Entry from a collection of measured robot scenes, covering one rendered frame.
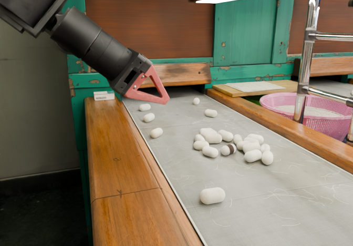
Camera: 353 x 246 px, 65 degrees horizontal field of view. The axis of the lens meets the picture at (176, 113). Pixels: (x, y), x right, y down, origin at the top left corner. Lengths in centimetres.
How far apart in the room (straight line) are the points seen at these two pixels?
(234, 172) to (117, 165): 20
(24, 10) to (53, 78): 134
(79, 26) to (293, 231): 38
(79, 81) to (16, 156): 106
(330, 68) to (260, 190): 89
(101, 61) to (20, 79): 136
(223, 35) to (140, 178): 72
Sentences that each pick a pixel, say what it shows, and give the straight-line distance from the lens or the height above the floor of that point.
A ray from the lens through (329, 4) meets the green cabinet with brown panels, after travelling 133.
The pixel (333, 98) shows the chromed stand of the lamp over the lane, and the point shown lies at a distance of 65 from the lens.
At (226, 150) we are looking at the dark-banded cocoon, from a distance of 55.
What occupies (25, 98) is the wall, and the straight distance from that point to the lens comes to 179.
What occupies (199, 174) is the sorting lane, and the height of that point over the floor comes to 74.
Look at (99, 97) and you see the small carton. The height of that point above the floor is 77.
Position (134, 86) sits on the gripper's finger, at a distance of 44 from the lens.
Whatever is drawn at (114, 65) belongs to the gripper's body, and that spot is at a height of 92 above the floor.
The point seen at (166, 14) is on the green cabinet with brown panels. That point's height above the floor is 102.
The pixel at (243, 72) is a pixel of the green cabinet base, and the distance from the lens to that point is 109.
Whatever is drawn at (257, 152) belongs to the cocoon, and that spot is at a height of 76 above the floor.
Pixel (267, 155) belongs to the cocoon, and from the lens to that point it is 53.
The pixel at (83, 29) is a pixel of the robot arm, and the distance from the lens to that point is 42.
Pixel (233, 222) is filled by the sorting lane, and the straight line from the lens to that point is 39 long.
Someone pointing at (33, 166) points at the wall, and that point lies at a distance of 193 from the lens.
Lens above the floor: 98
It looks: 17 degrees down
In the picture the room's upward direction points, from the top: straight up
